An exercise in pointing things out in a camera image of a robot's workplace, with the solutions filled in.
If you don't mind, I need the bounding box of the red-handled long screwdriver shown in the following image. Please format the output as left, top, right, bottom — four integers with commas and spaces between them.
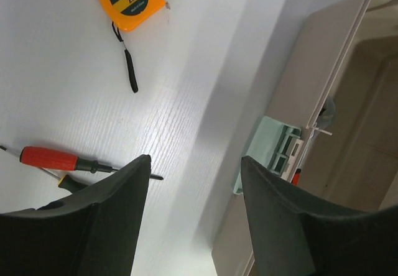
0, 144, 164, 181

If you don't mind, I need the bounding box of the red-handled adjustable wrench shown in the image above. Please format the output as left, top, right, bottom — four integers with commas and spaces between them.
291, 168, 302, 185

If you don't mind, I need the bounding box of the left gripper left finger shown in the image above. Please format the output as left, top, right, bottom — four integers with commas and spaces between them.
1, 155, 151, 275

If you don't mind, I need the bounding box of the grey-green toolbox latch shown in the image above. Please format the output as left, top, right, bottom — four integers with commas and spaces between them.
243, 116, 303, 180

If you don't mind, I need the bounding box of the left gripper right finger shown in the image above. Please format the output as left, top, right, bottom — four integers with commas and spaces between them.
241, 156, 397, 275

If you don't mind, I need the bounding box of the beige toolbox with smoky lid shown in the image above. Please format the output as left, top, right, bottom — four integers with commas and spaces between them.
211, 0, 397, 275

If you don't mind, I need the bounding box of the yellow-black stubby screwdriver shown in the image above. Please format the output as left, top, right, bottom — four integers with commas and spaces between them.
39, 168, 88, 194

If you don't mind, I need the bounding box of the orange tape measure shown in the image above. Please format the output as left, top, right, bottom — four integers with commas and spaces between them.
99, 0, 167, 93

